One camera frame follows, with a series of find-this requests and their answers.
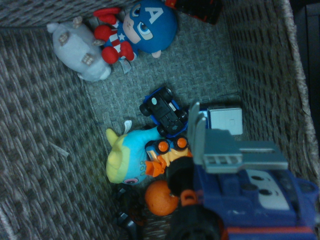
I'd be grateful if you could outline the Captain America plush doll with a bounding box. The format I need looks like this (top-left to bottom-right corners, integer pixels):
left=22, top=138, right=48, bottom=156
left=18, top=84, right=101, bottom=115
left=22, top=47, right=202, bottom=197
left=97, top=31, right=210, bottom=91
left=92, top=0, right=179, bottom=75

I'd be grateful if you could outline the grey rhino plush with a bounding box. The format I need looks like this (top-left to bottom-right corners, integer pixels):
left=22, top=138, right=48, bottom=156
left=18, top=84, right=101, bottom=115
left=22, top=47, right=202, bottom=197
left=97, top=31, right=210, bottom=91
left=46, top=16, right=112, bottom=83

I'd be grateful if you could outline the orange ball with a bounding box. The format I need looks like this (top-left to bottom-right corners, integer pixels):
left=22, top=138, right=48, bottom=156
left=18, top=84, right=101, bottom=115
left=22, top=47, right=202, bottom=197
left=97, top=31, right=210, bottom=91
left=144, top=179, right=180, bottom=217

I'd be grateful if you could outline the orange wheeled toy car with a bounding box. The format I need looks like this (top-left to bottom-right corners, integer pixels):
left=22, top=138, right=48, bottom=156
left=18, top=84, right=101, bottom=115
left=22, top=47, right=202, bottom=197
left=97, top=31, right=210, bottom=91
left=144, top=135, right=194, bottom=179

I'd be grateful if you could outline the black orange toy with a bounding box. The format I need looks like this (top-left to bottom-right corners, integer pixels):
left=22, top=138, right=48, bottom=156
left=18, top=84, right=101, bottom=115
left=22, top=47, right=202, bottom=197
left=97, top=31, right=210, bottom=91
left=111, top=186, right=149, bottom=240

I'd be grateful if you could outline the white box toy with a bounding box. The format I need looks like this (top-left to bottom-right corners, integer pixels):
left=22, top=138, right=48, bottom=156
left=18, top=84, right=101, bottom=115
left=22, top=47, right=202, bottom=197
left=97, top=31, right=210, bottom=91
left=206, top=106, right=244, bottom=137

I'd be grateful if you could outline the blue black toy car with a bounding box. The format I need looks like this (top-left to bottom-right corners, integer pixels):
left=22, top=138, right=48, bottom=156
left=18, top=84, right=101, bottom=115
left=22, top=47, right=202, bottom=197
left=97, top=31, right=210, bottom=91
left=139, top=86, right=189, bottom=139

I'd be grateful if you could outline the red black toy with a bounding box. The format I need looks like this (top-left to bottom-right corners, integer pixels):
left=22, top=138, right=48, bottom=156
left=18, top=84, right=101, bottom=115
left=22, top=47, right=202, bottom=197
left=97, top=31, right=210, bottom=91
left=164, top=0, right=224, bottom=26

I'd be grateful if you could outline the blue yellow fish plush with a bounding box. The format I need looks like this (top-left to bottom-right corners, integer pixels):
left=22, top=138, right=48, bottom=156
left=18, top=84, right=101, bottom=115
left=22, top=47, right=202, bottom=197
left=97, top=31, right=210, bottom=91
left=105, top=120, right=162, bottom=186

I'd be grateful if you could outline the woven grey wicker basket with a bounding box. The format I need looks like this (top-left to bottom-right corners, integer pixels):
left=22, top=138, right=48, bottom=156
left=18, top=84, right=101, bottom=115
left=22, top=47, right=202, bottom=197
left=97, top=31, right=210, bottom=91
left=0, top=0, right=320, bottom=240

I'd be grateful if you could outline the blue purple toy truck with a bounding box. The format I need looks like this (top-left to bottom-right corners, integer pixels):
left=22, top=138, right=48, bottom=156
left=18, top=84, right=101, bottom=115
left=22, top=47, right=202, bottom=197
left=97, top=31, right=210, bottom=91
left=166, top=100, right=320, bottom=240

